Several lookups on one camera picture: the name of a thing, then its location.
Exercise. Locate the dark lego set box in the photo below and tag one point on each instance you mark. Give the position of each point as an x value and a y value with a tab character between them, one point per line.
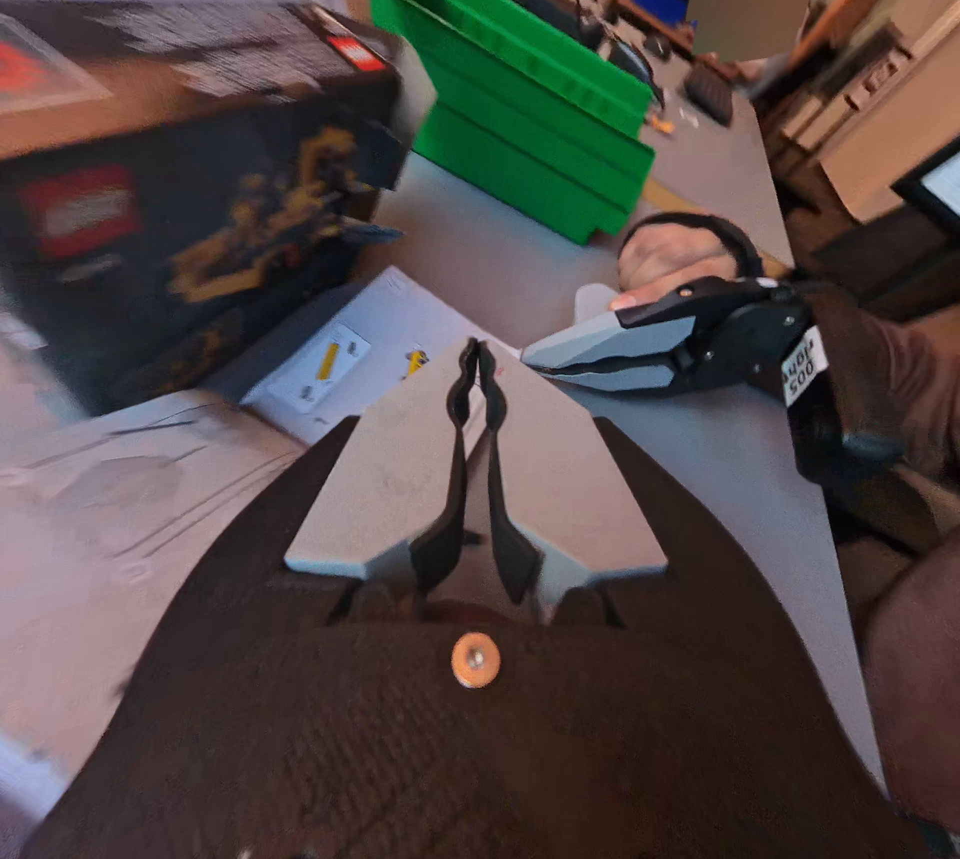
187	214

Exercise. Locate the person's right hand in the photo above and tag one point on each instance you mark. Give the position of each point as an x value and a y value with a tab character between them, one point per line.
667	263

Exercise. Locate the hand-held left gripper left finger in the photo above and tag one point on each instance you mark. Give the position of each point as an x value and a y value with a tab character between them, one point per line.
375	484

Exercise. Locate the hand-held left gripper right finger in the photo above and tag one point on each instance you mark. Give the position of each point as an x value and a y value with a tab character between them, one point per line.
570	491

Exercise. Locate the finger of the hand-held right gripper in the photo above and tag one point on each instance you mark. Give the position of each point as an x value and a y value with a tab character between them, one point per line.
615	341
622	377

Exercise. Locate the computer monitor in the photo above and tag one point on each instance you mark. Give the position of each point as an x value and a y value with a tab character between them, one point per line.
934	188

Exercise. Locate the black keyboard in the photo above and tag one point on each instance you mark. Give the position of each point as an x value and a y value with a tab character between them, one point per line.
709	92

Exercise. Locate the green plastic bin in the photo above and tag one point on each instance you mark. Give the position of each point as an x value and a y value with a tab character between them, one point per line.
525	101

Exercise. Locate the person's right forearm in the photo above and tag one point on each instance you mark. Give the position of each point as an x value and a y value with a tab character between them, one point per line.
892	364

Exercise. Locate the lego instruction booklet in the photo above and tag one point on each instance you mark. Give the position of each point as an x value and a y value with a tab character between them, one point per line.
150	499

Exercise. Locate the person's leg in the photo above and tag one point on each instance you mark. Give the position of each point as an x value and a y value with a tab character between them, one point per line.
915	686

